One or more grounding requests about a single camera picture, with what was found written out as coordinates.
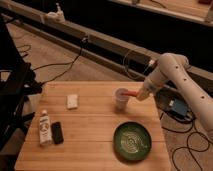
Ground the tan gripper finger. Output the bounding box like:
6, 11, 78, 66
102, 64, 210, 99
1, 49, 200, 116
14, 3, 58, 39
136, 92, 148, 101

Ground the white rectangular block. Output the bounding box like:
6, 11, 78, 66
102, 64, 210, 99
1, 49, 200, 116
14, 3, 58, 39
67, 94, 78, 109

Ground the green ceramic bowl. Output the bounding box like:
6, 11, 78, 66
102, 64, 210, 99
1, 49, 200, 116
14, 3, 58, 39
113, 122, 152, 162

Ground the white object on rail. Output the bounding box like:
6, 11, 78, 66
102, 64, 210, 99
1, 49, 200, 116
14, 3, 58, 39
45, 4, 65, 22

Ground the black rectangular remote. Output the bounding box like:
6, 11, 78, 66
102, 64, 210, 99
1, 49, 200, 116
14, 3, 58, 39
51, 122, 64, 144

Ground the blue power box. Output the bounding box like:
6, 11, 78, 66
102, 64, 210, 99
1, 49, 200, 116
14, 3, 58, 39
169, 99, 188, 117

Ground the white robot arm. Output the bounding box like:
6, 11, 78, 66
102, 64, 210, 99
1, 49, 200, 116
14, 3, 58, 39
136, 53, 213, 139

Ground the white squeeze bottle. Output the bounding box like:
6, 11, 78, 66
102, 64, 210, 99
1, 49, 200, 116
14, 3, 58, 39
39, 110, 52, 146

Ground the black floor cable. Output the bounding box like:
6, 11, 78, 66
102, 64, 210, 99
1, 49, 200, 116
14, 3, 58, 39
31, 37, 88, 84

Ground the long metal rail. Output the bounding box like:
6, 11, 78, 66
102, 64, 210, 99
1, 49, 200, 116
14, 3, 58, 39
0, 0, 213, 96

